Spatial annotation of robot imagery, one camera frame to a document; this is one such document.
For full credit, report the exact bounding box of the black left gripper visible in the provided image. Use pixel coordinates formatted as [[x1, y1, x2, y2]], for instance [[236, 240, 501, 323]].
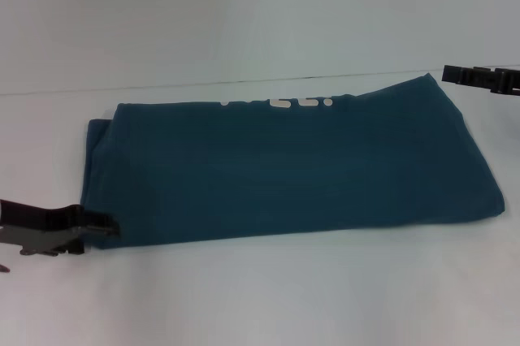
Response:
[[0, 197, 122, 258]]

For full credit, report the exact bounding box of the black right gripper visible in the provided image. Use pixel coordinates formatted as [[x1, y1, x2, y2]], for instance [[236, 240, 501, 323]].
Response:
[[440, 63, 520, 98]]

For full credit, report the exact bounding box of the blue shirt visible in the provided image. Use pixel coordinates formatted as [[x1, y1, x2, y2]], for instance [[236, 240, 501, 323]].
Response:
[[79, 72, 507, 252]]

